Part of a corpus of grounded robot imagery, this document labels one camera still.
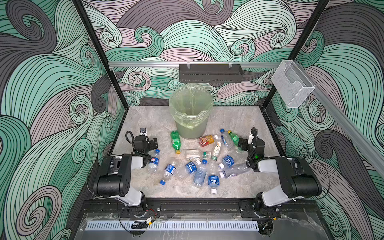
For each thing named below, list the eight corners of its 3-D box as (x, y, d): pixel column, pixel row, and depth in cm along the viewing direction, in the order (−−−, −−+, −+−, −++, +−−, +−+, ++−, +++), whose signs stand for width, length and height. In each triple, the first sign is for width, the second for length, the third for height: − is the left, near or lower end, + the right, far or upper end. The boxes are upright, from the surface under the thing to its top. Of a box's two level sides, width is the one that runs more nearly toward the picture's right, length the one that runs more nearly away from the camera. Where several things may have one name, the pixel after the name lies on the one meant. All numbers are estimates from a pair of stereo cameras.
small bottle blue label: (222, 172, 87) (223, 169, 83) (216, 164, 90) (217, 161, 86) (234, 165, 90) (236, 161, 86) (227, 157, 93) (229, 153, 89)
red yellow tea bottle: (200, 148, 98) (201, 144, 94) (198, 141, 101) (198, 137, 97) (218, 142, 100) (219, 138, 97) (214, 136, 103) (215, 132, 100)
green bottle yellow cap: (173, 155, 95) (172, 151, 91) (170, 135, 105) (170, 131, 101) (182, 153, 95) (182, 149, 91) (178, 134, 105) (178, 129, 101)
